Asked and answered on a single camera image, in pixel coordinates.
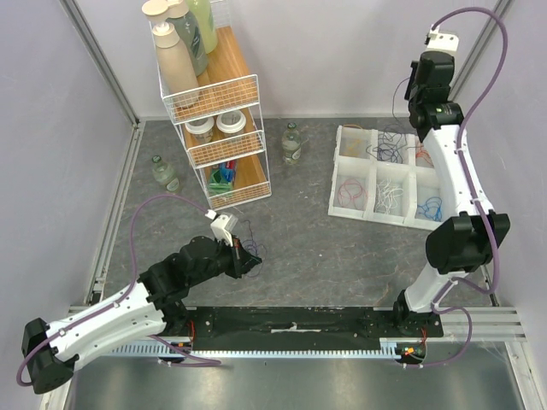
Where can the glass bottle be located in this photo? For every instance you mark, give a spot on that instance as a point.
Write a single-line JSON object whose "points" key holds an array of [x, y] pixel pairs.
{"points": [[291, 144], [165, 175]]}

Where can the white-lid jar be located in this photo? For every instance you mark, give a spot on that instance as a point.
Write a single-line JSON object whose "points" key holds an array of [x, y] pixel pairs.
{"points": [[231, 124], [202, 130]]}

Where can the light green bottle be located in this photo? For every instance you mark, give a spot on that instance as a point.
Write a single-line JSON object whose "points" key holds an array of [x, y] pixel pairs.
{"points": [[202, 10]]}

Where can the left glass bottle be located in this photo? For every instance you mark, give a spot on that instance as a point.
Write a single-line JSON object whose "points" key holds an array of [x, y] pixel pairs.
{"points": [[165, 175]]}

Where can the grey-green pump bottle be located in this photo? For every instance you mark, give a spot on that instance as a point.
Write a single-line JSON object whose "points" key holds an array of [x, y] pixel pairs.
{"points": [[170, 17]]}

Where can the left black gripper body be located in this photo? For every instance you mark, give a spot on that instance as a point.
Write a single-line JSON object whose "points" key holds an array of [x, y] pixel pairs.
{"points": [[233, 260]]}

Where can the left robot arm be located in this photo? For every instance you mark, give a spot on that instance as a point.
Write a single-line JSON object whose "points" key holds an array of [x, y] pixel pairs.
{"points": [[54, 351]]}

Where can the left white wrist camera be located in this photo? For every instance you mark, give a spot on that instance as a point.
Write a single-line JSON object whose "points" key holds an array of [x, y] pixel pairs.
{"points": [[222, 225]]}

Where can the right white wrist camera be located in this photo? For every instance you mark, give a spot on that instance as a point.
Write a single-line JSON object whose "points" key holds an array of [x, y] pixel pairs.
{"points": [[445, 42]]}

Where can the white wire shelf rack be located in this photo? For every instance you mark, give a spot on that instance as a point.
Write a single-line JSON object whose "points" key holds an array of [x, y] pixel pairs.
{"points": [[226, 85]]}

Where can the beige pump bottle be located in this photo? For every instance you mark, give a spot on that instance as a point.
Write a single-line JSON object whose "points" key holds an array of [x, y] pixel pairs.
{"points": [[175, 64]]}

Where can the white six-compartment tray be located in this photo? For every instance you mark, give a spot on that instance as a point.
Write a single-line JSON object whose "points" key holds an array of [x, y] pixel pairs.
{"points": [[385, 176]]}

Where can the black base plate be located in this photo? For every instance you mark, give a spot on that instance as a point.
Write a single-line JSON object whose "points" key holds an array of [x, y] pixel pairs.
{"points": [[287, 329]]}

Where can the green and blue packets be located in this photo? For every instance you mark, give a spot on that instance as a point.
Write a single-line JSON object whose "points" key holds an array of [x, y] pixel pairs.
{"points": [[222, 178]]}

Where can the left white-lid jar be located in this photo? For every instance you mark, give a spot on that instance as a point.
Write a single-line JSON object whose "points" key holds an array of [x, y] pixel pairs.
{"points": [[202, 130]]}

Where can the right glass bottle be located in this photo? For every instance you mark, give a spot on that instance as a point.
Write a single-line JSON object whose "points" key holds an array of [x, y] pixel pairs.
{"points": [[291, 144]]}

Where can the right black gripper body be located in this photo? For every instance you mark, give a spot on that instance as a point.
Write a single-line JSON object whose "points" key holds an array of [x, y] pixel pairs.
{"points": [[414, 79]]}

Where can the right white-lid jar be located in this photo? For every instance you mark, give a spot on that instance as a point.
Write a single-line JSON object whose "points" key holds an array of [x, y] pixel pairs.
{"points": [[231, 124]]}

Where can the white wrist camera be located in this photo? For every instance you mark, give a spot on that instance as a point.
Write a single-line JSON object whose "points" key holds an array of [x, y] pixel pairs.
{"points": [[222, 225], [445, 42]]}

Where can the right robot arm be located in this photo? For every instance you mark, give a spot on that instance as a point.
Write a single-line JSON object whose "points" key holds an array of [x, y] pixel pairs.
{"points": [[471, 230]]}

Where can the slotted cable duct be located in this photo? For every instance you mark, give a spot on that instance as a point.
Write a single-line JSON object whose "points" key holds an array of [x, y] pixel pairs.
{"points": [[153, 349]]}

